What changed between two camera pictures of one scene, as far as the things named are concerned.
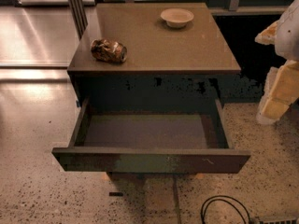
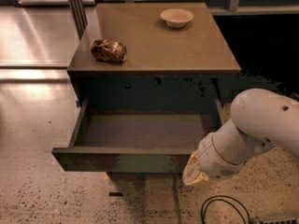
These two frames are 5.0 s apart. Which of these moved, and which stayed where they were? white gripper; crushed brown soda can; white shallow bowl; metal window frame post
Moved: white gripper
Stayed: crushed brown soda can; white shallow bowl; metal window frame post
